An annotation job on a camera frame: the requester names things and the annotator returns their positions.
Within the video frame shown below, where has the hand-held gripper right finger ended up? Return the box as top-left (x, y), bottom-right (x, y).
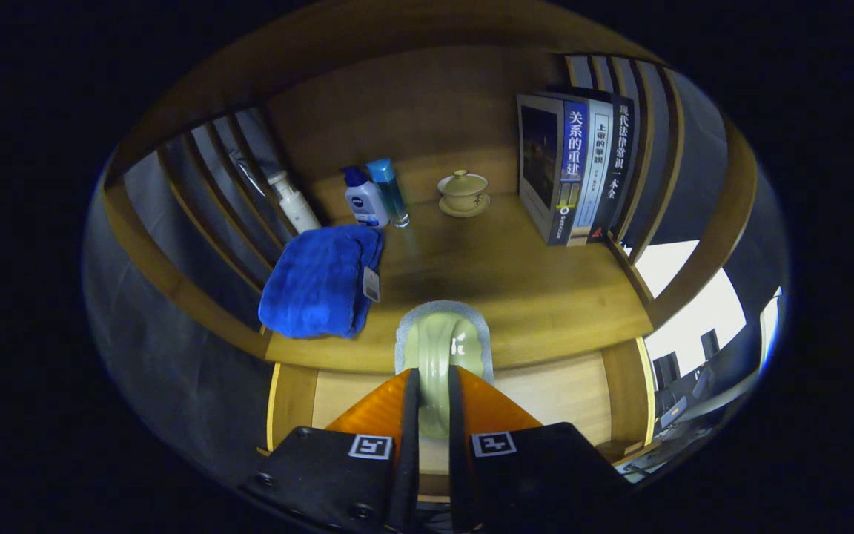
top-left (448, 365), bottom-right (632, 533)

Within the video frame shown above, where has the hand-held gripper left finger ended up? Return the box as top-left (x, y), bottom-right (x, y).
top-left (242, 367), bottom-right (422, 533)

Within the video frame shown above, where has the wooden drawer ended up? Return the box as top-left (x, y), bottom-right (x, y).
top-left (264, 337), bottom-right (658, 498)

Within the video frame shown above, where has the green handled sponge brush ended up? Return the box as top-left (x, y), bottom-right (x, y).
top-left (394, 300), bottom-right (494, 440)

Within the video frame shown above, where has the wooden countertop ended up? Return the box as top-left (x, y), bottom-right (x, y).
top-left (264, 191), bottom-right (654, 375)

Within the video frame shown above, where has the wooden cabinet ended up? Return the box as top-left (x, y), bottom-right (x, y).
top-left (101, 0), bottom-right (758, 475)

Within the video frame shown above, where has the blue towel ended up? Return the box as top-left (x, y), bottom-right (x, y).
top-left (258, 225), bottom-right (385, 340)

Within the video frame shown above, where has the black computer equipment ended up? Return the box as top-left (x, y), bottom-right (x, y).
top-left (649, 371), bottom-right (739, 461)

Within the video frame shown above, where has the white bottle blue cap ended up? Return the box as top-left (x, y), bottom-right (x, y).
top-left (342, 166), bottom-right (390, 229)

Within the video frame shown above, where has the beige lidded teacup with saucer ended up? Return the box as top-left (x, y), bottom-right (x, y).
top-left (437, 169), bottom-right (491, 219)

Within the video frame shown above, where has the teal bottle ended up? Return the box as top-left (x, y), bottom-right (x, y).
top-left (366, 158), bottom-right (411, 228)

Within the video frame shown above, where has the white pump bottle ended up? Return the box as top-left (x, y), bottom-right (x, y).
top-left (267, 171), bottom-right (322, 234)

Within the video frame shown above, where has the white box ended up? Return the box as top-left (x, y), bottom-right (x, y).
top-left (633, 239), bottom-right (747, 375)

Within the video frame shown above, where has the blue spine book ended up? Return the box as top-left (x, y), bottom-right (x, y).
top-left (517, 93), bottom-right (590, 247)

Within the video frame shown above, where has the light grey spine book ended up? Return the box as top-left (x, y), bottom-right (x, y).
top-left (569, 99), bottom-right (615, 247)

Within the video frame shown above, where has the black spine book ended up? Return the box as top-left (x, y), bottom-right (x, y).
top-left (589, 93), bottom-right (635, 244)

